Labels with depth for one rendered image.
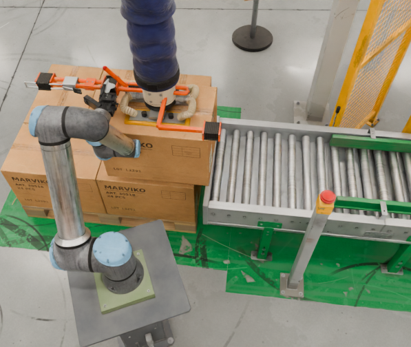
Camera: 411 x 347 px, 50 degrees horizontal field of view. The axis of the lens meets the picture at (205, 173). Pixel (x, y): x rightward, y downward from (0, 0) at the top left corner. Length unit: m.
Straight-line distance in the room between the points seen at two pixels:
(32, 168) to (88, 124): 1.29
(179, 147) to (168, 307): 0.80
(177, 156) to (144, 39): 0.68
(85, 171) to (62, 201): 0.98
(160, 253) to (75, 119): 0.85
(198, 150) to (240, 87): 1.78
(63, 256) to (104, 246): 0.18
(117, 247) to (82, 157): 1.08
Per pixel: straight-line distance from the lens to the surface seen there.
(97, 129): 1.67
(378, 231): 2.68
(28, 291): 3.10
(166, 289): 2.10
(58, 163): 1.73
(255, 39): 4.48
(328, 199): 2.05
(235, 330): 2.82
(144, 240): 2.22
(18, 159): 2.97
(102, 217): 3.10
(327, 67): 3.40
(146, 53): 2.03
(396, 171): 2.92
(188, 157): 2.35
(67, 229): 1.89
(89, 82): 2.39
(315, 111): 3.69
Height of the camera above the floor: 2.70
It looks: 54 degrees down
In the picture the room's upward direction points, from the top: straight up
